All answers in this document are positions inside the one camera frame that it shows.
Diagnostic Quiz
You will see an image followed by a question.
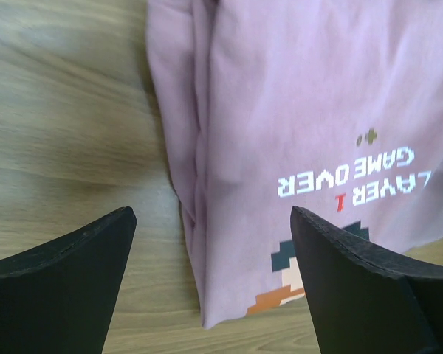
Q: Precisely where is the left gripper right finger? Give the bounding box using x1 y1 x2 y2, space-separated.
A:
290 206 443 353

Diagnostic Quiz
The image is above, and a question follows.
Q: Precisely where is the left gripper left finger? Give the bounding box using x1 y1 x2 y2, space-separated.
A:
0 206 137 353

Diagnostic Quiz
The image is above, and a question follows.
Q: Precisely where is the pink t-shirt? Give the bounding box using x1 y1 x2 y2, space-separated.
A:
145 0 443 328

